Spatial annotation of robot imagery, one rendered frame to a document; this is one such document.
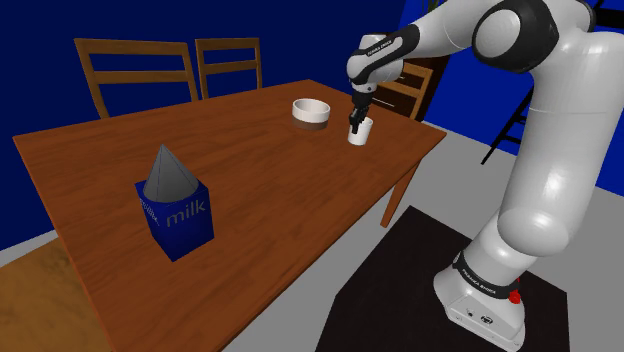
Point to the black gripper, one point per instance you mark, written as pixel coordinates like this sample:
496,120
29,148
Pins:
360,103

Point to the white cup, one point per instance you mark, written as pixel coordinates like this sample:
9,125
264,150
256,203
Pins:
360,137

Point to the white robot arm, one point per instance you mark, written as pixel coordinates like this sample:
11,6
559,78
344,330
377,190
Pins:
560,161

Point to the white bowl with brown base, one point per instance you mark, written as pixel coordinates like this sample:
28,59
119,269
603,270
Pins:
311,115

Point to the wooden chair with dark seat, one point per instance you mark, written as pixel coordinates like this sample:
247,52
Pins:
414,83

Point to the brown wooden table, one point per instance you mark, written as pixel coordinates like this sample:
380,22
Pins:
273,195

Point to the narrow wooden chair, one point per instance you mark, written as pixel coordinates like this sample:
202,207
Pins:
229,66

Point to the dark robot stand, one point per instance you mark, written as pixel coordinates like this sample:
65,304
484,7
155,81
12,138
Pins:
390,302

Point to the blue milk carton grey top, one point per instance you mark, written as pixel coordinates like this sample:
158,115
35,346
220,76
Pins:
183,222

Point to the wide wooden chair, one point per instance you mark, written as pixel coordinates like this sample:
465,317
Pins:
141,76

